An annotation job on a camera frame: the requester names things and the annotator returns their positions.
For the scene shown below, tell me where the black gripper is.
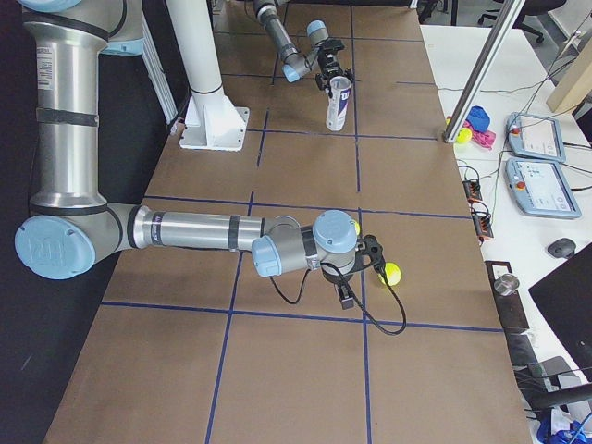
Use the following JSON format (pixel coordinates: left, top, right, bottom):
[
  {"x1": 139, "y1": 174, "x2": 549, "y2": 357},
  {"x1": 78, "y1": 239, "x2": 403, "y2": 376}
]
[
  {"x1": 315, "y1": 50, "x2": 350, "y2": 86},
  {"x1": 321, "y1": 264, "x2": 353, "y2": 310}
]

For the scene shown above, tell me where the yellow Wilson tennis ball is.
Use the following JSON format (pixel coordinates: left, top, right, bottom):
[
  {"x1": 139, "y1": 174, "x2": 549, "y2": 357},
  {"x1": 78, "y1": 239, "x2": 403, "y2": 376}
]
[{"x1": 377, "y1": 262, "x2": 402, "y2": 287}]

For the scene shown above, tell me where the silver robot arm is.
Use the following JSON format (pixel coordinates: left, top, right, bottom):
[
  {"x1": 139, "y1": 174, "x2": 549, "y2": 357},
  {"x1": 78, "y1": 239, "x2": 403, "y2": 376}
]
[
  {"x1": 253, "y1": 0, "x2": 354, "y2": 95},
  {"x1": 1, "y1": 55, "x2": 358, "y2": 310}
]

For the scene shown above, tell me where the orange black power strip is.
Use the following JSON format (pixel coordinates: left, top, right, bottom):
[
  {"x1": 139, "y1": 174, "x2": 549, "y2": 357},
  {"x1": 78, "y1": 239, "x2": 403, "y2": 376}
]
[{"x1": 462, "y1": 179, "x2": 494, "y2": 243}]

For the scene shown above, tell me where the small metal cup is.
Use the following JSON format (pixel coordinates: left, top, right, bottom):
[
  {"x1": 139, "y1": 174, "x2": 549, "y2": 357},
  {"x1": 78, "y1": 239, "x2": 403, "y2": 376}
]
[{"x1": 493, "y1": 273, "x2": 520, "y2": 297}]

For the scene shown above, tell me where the pink toy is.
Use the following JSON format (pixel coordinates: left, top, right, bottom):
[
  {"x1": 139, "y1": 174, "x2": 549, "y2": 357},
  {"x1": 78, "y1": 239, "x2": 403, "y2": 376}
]
[{"x1": 463, "y1": 120, "x2": 496, "y2": 151}]

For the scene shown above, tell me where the black office chair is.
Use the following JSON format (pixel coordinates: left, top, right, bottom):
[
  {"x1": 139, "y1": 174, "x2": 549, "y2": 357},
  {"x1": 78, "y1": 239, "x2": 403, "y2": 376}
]
[{"x1": 477, "y1": 0, "x2": 568, "y2": 45}]

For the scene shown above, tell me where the black computer monitor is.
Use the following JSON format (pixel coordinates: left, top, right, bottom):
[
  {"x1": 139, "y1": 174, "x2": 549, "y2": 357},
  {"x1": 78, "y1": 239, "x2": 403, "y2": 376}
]
[{"x1": 529, "y1": 245, "x2": 591, "y2": 376}]

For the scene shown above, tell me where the upper teach pendant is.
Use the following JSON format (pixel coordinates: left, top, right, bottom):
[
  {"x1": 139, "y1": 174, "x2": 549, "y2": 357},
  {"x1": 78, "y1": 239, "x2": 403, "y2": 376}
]
[{"x1": 506, "y1": 112, "x2": 566, "y2": 163}]

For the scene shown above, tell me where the teach pendant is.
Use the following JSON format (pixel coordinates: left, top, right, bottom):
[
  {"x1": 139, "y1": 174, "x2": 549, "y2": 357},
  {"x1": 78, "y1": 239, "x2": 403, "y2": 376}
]
[
  {"x1": 506, "y1": 112, "x2": 566, "y2": 163},
  {"x1": 505, "y1": 157, "x2": 582, "y2": 219}
]

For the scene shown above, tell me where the lower teach pendant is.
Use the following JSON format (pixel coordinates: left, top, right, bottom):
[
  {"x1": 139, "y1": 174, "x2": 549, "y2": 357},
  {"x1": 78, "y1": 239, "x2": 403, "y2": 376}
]
[{"x1": 505, "y1": 157, "x2": 582, "y2": 219}]

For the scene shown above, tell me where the black computer mouse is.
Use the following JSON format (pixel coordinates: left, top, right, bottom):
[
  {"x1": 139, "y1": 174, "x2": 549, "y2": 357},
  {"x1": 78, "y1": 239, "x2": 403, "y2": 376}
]
[{"x1": 547, "y1": 238, "x2": 576, "y2": 259}]

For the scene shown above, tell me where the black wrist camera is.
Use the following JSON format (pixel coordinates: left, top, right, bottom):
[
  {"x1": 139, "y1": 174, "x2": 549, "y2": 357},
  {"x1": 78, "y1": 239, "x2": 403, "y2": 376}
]
[
  {"x1": 351, "y1": 234, "x2": 386, "y2": 276},
  {"x1": 320, "y1": 38, "x2": 345, "y2": 55}
]

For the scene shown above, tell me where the black camera cable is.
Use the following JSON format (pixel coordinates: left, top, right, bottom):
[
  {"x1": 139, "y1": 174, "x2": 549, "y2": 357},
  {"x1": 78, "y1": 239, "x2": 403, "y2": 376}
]
[{"x1": 266, "y1": 261, "x2": 409, "y2": 336}]

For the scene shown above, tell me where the white pedestal column base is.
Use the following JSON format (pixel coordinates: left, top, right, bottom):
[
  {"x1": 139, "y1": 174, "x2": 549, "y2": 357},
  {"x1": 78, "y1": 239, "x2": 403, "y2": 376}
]
[{"x1": 166, "y1": 0, "x2": 250, "y2": 152}]

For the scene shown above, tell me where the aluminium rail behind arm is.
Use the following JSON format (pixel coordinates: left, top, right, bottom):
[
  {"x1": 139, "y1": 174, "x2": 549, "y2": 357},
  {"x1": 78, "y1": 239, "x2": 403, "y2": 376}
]
[{"x1": 142, "y1": 16, "x2": 177, "y2": 124}]

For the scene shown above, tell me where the aluminium frame post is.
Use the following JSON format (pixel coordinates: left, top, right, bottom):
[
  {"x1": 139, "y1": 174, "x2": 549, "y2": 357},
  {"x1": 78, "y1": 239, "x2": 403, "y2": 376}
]
[{"x1": 442, "y1": 0, "x2": 525, "y2": 143}]

